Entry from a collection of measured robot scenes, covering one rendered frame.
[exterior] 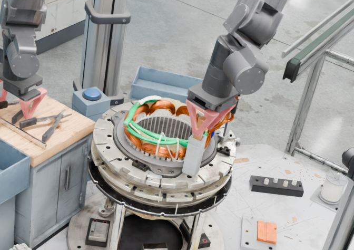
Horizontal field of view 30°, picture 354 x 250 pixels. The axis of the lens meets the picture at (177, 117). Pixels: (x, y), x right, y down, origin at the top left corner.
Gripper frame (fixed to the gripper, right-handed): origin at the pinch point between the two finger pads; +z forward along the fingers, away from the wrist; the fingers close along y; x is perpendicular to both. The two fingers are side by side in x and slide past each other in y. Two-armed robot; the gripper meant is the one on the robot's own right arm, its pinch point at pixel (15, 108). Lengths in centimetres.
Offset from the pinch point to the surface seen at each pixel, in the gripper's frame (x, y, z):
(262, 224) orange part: 38, 52, 28
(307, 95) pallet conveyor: 177, 14, 69
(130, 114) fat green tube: 9.1, 24.8, -7.1
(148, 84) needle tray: 41.2, 8.5, 7.1
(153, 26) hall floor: 256, -125, 117
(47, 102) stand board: 9.8, 0.8, 2.5
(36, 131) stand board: -0.6, 7.3, 2.1
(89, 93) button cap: 23.0, 2.8, 4.8
